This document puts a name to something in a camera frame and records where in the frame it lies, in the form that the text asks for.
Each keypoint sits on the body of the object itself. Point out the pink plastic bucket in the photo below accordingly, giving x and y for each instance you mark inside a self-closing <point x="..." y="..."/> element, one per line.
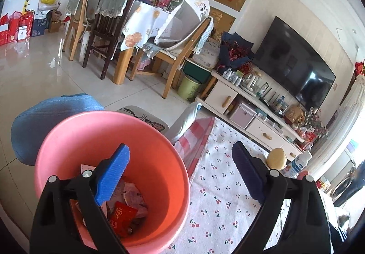
<point x="159" y="162"/>

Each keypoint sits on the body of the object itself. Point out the white spray bottle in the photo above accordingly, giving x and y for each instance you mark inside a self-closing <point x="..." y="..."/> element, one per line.
<point x="299" y="162"/>

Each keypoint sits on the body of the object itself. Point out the brown printed bag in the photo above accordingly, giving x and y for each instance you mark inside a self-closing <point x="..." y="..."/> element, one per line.
<point x="293" y="115"/>

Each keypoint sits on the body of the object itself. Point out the red checked cloth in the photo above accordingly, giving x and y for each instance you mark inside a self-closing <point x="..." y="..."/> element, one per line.
<point x="196" y="142"/>

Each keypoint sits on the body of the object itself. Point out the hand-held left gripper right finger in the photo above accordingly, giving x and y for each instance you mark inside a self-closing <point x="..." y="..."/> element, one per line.
<point x="248" y="175"/>

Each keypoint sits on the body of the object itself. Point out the dried flower bunch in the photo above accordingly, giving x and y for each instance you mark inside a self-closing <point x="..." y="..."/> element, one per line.
<point x="315" y="121"/>

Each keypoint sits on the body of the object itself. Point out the blue gift bag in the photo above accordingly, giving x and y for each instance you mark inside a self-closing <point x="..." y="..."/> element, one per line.
<point x="38" y="28"/>

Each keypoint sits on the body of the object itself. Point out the red gift bag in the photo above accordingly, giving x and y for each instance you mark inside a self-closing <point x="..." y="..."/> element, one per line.
<point x="5" y="31"/>
<point x="21" y="28"/>

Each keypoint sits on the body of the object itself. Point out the pink storage box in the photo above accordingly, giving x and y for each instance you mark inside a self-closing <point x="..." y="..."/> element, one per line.
<point x="242" y="115"/>

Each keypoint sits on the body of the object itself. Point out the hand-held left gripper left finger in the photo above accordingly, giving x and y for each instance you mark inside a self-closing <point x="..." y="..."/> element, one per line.
<point x="112" y="175"/>

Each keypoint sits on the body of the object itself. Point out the white TV cabinet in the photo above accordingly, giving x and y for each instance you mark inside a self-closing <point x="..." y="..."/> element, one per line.
<point x="221" y="97"/>

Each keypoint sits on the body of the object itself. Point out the white tissue pack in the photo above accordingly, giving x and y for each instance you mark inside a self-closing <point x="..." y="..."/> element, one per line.
<point x="206" y="54"/>

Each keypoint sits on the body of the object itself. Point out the dark wooden chair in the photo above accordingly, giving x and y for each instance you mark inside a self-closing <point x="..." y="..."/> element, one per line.
<point x="105" y="28"/>

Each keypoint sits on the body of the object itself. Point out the green waste bin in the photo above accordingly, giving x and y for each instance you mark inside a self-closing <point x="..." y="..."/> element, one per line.
<point x="188" y="88"/>

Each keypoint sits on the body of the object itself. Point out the dining table with printed cloth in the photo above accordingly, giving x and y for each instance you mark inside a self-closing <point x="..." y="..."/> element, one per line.
<point x="142" y="20"/>

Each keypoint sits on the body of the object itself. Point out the black television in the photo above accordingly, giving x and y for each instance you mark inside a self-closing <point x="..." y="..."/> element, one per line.
<point x="293" y="62"/>

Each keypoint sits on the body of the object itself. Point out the yellow pear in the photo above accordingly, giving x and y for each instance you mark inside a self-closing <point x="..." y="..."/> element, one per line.
<point x="276" y="158"/>

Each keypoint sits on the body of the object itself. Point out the white standing air conditioner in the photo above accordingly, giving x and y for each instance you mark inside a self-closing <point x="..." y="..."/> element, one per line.
<point x="350" y="105"/>

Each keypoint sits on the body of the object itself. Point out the large red snack packet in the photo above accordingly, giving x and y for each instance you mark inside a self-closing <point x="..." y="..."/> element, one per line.
<point x="122" y="215"/>

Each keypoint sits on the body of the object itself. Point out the cherry print tablecloth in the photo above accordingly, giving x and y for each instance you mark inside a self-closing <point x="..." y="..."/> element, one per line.
<point x="222" y="179"/>

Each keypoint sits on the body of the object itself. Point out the light wooden chair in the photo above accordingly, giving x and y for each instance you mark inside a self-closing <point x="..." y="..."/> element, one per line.
<point x="77" y="28"/>

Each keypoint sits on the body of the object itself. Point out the dark blue flower bouquet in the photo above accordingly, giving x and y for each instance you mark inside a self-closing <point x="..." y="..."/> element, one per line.
<point x="233" y="51"/>

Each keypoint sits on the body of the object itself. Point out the wooden chair with blue cover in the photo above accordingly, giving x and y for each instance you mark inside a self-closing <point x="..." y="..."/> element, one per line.
<point x="172" y="71"/>

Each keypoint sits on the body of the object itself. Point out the white washing machine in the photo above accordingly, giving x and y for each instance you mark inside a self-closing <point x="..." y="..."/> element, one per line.
<point x="342" y="185"/>

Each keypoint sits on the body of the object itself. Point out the grey mesh food cover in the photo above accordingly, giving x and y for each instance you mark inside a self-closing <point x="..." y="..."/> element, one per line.
<point x="182" y="20"/>

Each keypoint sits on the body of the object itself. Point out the small white plastic packet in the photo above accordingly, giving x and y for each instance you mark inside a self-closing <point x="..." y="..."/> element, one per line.
<point x="134" y="197"/>

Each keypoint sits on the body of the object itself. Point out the blue round stool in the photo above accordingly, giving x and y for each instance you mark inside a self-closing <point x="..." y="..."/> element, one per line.
<point x="42" y="125"/>

